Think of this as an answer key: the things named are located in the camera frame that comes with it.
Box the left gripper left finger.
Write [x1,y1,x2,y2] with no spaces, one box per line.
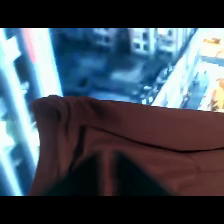
[44,154,103,197]

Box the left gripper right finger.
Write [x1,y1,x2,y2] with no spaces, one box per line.
[113,151,173,197]

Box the dark red garment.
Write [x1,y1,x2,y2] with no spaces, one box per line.
[28,95,224,197]

